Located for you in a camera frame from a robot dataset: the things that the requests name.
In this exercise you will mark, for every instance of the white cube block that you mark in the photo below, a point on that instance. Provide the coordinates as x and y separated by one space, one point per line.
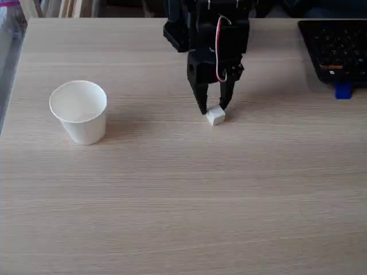
216 117

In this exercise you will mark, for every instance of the small blue plastic part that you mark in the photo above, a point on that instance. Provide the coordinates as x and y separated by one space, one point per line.
343 92

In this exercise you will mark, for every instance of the black keyboard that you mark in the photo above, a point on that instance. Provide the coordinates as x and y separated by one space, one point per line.
338 48

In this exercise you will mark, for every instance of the white paper cup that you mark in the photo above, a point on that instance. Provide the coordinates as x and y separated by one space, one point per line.
83 131

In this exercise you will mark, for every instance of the pale wooden frames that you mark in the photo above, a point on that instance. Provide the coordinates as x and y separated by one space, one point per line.
71 8

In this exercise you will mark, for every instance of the clear plastic bag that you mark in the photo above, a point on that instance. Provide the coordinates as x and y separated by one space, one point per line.
8 17

